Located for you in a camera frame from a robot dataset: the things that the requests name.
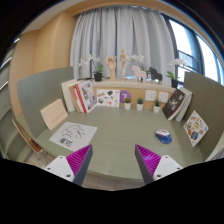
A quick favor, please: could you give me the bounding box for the white orchid behind horse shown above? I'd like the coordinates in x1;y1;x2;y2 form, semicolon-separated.
131;54;145;71

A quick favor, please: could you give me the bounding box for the white book behind black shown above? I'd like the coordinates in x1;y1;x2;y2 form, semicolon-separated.
175;87;192;122

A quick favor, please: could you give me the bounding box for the wooden mannequin figure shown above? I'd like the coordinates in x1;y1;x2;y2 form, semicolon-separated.
120;49;130;80

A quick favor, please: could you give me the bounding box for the white orchid black pot right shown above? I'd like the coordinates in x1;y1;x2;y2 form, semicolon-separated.
166;58;186;88

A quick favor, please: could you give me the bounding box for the red white book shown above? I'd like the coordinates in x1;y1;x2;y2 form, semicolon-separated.
75;81;97;113

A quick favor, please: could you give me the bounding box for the small potted plant right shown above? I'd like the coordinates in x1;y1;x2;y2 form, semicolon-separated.
154;99;160;113

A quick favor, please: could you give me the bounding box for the grey curtain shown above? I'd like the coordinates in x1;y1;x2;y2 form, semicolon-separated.
70;6;174;79

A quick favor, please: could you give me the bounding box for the white orchid black pot left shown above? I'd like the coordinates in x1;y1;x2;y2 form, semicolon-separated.
78;55;103;82

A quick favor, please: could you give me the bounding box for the purple round number sign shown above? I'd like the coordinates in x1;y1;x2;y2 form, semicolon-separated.
120;90;131;103

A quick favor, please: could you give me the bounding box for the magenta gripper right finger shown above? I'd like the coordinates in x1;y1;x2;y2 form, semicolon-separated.
135;144;182;184

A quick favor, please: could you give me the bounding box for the white orchid black pot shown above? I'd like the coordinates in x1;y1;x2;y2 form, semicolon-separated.
166;58;186;88
78;55;103;82

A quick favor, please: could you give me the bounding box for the black cover book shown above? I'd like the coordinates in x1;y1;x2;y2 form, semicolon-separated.
162;89;186;120

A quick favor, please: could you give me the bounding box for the white paper with drawing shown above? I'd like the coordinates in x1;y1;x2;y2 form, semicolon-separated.
50;122;97;152

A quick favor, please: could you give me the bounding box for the small potted plant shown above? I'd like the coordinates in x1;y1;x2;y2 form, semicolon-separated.
137;98;144;111
154;99;160;113
124;97;131;110

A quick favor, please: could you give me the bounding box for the black wooden horse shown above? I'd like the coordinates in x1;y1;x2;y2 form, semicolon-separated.
149;67;163;81

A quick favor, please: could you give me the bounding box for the wooden hand model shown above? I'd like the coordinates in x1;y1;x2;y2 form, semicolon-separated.
106;56;117;81

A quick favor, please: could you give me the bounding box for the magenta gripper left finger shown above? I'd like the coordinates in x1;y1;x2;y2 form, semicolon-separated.
44;145;93;186

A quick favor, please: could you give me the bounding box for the beige wooden board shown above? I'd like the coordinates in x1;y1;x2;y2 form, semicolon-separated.
41;99;68;130

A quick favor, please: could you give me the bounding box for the white illustrated poster card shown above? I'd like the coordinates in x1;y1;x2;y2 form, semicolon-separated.
96;89;120;107

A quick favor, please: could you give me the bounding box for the white leaning book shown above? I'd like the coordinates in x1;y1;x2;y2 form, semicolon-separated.
61;79;78;112

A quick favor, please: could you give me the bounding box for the wooden chair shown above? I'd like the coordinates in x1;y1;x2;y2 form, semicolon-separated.
12;120;46;158

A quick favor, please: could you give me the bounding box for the small potted plant middle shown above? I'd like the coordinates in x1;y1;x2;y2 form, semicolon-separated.
137;98;144;111

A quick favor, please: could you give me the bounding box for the blue white computer mouse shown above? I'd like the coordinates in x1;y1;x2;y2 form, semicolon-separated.
155;129;172;144

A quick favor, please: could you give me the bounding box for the colourful sticker card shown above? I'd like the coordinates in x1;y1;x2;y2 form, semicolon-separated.
183;111;209;147

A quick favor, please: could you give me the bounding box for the small potted plant left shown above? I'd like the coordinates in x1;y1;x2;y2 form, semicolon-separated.
124;97;131;110

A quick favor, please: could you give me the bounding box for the pink wooden horse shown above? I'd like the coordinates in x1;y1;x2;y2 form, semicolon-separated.
132;65;147;82

